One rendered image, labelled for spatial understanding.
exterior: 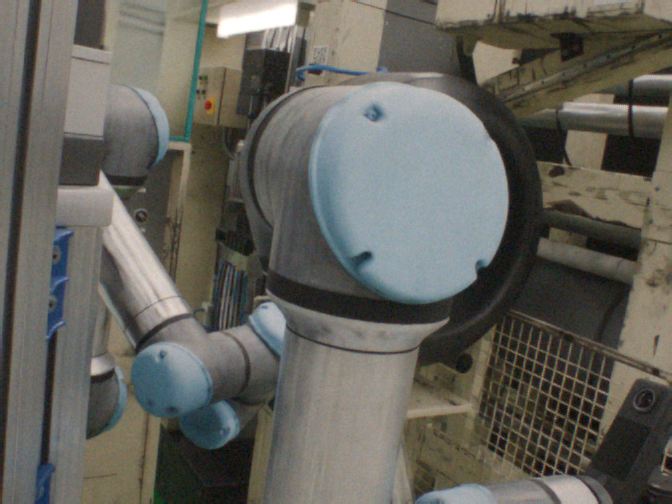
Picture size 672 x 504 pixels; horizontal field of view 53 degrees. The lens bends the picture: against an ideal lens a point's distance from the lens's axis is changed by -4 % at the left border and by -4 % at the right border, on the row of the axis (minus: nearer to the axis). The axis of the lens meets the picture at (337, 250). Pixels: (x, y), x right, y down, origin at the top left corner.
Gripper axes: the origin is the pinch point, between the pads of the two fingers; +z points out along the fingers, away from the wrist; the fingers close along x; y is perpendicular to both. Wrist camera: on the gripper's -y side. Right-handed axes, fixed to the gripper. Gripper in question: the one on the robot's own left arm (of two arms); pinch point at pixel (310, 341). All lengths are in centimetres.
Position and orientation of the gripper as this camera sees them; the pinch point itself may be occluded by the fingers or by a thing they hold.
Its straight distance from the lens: 116.1
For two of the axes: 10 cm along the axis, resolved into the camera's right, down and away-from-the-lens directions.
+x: -9.2, 1.5, 3.6
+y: -2.2, -9.6, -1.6
